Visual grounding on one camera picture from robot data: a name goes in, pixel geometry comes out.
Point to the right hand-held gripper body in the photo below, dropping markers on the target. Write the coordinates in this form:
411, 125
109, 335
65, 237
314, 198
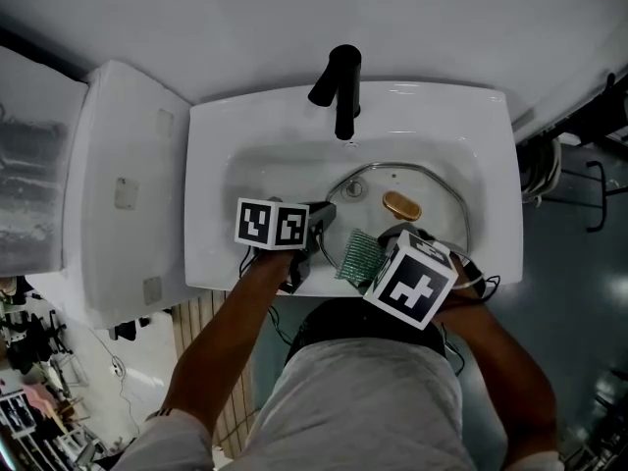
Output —
412, 282

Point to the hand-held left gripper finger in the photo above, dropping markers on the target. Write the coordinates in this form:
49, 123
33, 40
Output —
325, 212

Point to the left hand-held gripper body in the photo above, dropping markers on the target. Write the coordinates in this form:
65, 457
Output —
271, 224

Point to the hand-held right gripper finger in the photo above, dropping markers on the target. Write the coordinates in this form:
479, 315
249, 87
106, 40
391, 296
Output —
395, 231

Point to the glass pot lid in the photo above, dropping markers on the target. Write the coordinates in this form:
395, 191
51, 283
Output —
402, 204

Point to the green scrub sponge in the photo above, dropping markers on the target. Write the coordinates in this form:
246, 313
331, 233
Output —
358, 255

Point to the person's left forearm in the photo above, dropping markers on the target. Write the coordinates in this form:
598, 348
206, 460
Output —
230, 322

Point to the person's right forearm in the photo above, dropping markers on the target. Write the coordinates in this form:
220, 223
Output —
505, 361

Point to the metal sink drain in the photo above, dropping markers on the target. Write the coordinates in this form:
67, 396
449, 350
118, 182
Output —
354, 187

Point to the white wristband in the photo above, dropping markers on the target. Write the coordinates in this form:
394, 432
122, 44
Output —
470, 274

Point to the white ceramic sink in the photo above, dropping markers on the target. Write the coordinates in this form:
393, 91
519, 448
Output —
221, 165

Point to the person's black trousers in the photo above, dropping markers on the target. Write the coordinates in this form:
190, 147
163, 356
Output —
338, 319

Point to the black faucet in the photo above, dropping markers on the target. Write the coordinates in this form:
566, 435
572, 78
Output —
345, 91

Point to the person's grey shirt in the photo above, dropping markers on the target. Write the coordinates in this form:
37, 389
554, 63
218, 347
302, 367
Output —
363, 410

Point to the wooden slatted panel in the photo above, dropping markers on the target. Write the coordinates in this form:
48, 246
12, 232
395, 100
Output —
230, 410

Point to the black metal stand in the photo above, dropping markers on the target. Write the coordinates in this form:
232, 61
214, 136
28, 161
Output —
598, 189

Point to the cluttered storage rack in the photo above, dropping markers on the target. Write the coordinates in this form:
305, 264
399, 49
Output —
34, 361

